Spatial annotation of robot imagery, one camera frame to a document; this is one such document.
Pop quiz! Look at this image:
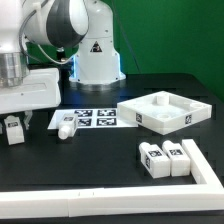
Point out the white L-shaped fence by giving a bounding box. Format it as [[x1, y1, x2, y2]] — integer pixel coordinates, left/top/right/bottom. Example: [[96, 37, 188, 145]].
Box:
[[0, 139, 224, 219]]

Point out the white sheet with markers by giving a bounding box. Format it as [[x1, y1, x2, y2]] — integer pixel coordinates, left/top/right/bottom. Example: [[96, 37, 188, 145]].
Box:
[[48, 108, 137, 130]]

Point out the white square tabletop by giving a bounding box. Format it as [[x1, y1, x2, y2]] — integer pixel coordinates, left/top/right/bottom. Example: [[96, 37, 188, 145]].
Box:
[[117, 91, 212, 135]]

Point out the white cable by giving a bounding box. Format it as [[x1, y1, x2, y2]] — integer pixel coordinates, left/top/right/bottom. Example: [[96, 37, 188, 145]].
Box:
[[36, 44, 75, 66]]

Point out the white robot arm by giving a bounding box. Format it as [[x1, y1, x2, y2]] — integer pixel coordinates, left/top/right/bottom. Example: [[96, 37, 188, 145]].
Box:
[[0, 0, 125, 134]]

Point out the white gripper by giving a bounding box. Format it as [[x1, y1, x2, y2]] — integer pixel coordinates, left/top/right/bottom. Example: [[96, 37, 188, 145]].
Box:
[[0, 68, 61, 134]]

